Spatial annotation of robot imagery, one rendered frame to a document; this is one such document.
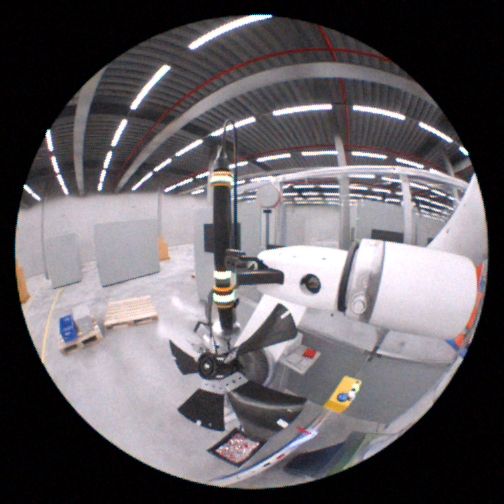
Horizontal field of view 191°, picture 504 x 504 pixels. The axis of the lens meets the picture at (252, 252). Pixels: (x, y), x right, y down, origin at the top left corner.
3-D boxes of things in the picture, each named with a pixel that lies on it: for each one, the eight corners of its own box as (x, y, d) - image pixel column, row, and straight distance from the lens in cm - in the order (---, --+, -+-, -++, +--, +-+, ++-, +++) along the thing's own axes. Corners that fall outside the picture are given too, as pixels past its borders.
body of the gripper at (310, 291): (338, 335, 15) (251, 298, 20) (361, 295, 24) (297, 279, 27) (357, 248, 12) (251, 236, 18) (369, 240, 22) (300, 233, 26)
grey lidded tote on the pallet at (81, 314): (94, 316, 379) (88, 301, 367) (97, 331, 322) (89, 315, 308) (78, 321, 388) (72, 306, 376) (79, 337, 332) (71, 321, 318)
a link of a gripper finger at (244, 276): (254, 295, 13) (225, 277, 18) (311, 277, 18) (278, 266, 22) (254, 282, 13) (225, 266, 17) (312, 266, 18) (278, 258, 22)
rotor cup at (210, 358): (213, 369, 78) (189, 366, 70) (227, 346, 72) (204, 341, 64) (232, 389, 71) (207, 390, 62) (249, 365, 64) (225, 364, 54)
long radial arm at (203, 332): (243, 353, 86) (227, 351, 77) (236, 364, 89) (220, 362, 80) (214, 328, 105) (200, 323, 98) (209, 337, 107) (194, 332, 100)
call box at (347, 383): (337, 386, 91) (345, 375, 83) (353, 391, 92) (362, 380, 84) (321, 407, 83) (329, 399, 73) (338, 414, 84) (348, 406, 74)
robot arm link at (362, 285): (358, 342, 15) (330, 333, 15) (372, 303, 23) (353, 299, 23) (384, 244, 12) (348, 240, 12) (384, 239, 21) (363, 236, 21)
